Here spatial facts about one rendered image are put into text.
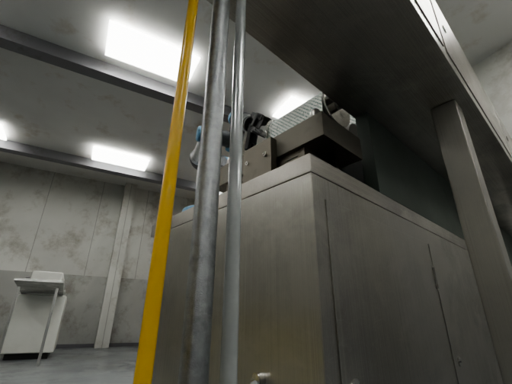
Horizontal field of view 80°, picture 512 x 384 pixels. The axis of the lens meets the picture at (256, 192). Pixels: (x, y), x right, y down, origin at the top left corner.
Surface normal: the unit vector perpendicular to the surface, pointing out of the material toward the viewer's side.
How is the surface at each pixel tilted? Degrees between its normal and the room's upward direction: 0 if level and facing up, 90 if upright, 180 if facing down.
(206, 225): 88
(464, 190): 90
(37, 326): 90
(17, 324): 90
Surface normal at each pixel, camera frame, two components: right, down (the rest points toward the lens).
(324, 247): 0.68, -0.28
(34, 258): 0.49, -0.33
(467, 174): -0.73, -0.27
